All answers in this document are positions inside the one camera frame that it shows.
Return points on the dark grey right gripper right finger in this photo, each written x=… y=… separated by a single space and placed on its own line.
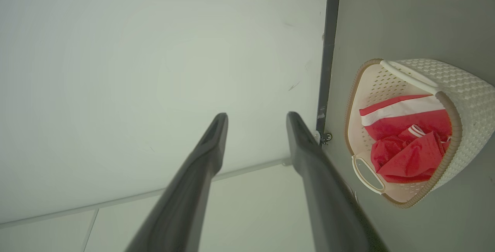
x=328 y=213

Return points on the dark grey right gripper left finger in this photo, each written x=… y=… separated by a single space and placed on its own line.
x=185 y=198

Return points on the red garment striped collar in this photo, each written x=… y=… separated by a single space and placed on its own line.
x=406 y=159

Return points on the red garment with white stripe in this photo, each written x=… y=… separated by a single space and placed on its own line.
x=386 y=128

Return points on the black caster wheel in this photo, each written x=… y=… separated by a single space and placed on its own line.
x=325 y=138

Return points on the white laundry basket brown rim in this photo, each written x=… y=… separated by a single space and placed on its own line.
x=464 y=85

